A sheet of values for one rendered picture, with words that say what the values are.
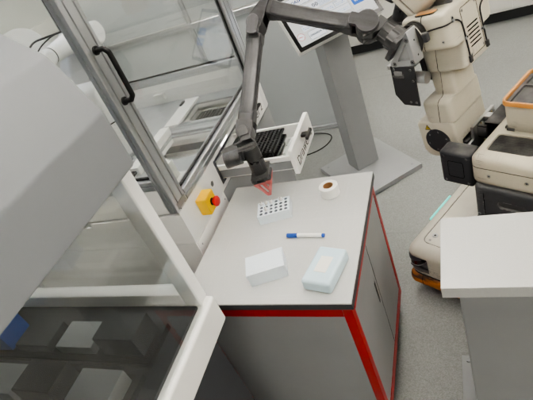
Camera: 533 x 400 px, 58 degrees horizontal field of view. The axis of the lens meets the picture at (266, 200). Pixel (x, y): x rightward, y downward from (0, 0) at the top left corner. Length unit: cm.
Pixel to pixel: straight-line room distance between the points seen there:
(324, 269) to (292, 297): 13
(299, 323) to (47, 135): 93
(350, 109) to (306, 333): 168
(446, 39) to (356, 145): 145
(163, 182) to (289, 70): 215
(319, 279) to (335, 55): 164
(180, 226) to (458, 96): 111
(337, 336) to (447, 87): 97
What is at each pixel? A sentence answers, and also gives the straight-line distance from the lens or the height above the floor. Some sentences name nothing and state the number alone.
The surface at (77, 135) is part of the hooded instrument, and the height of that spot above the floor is 150.
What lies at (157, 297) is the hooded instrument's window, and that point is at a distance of 119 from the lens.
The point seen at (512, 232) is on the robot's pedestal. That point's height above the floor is 76.
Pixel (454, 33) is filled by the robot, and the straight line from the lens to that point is 173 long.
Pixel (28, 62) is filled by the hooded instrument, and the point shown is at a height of 165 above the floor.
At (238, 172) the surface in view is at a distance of 193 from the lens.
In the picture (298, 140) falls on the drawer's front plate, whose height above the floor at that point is 91.
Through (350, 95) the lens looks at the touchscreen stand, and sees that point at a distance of 290.
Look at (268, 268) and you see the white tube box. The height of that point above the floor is 81.
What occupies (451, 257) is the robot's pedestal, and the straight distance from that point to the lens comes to 145.
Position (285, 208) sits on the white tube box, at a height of 79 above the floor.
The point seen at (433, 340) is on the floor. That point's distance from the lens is 221.
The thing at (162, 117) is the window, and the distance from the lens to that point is 172.
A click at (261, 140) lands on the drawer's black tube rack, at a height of 90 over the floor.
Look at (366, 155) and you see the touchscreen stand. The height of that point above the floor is 12.
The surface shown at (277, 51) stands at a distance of 357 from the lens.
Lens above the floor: 180
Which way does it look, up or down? 34 degrees down
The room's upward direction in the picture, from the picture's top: 24 degrees counter-clockwise
